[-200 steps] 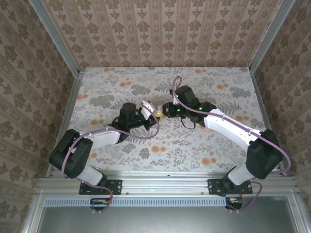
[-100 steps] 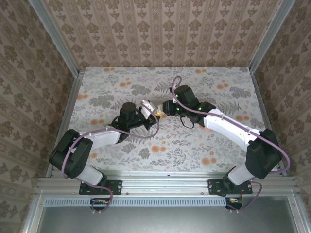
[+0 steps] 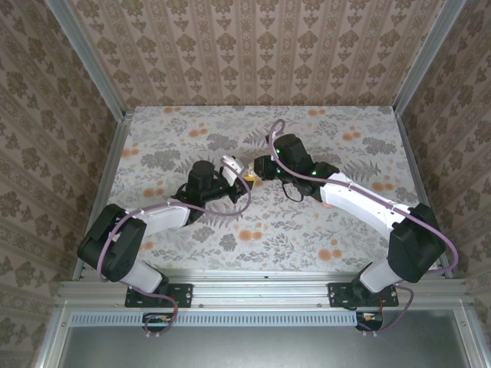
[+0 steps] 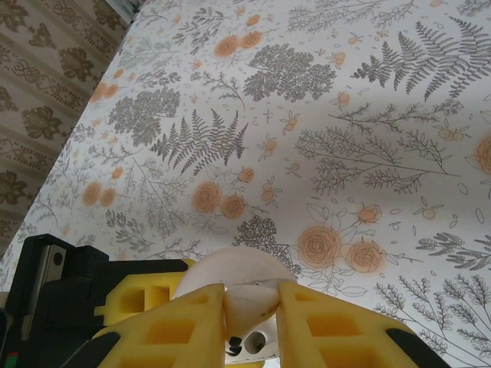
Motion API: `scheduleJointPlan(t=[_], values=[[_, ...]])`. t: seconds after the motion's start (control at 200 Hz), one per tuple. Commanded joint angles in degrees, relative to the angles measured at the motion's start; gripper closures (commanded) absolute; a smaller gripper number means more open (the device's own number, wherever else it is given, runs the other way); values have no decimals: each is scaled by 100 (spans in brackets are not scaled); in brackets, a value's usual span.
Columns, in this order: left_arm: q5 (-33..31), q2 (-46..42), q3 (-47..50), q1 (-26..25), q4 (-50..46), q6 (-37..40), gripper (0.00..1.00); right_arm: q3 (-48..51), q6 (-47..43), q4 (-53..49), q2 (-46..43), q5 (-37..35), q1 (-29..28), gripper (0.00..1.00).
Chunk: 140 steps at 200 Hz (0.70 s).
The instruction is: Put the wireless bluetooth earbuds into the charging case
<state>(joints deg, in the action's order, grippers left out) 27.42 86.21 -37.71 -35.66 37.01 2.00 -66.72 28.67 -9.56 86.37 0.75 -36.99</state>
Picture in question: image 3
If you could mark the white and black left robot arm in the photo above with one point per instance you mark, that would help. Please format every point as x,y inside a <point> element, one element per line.
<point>165,218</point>

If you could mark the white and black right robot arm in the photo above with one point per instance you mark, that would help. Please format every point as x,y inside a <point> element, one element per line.
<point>356,199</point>

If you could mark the floral tablecloth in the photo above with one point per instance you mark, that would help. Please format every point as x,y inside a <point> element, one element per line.
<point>268,249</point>

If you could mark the black controller box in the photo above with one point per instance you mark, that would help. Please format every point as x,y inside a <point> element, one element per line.
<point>370,321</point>
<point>157,322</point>

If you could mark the grey metal panel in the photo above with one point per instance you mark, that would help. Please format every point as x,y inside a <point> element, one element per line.
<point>268,349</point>

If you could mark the aluminium table side rail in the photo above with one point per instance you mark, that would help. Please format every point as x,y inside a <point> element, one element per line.
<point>416,172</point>
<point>107,184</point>

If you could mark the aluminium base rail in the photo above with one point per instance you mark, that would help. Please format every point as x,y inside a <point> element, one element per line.
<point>261,291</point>

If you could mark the aluminium frame post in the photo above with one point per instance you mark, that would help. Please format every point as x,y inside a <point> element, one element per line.
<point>93,65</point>
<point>427,57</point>

